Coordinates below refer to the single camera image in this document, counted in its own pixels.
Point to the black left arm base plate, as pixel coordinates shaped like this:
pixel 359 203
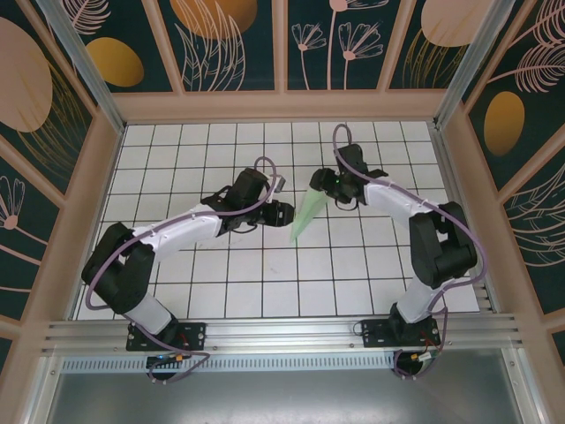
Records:
pixel 194 333

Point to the yellow power connector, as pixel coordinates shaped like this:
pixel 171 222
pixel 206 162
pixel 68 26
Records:
pixel 415 356
pixel 178 357

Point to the aluminium frame post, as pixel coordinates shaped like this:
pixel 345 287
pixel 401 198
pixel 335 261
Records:
pixel 476 57
pixel 79 57

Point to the aluminium side rail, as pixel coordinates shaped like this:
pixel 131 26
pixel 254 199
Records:
pixel 459 221

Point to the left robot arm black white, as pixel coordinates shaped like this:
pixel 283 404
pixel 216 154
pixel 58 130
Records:
pixel 119 269

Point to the light green cloth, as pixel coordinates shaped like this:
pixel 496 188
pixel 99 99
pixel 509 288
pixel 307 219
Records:
pixel 309 212

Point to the aluminium mounting rail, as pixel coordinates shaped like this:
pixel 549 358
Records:
pixel 287 331

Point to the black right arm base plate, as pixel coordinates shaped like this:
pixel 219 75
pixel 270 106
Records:
pixel 375 333

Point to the grey metal sheet panel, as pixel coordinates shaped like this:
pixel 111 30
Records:
pixel 287 397

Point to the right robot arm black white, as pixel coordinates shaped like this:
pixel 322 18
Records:
pixel 446 252

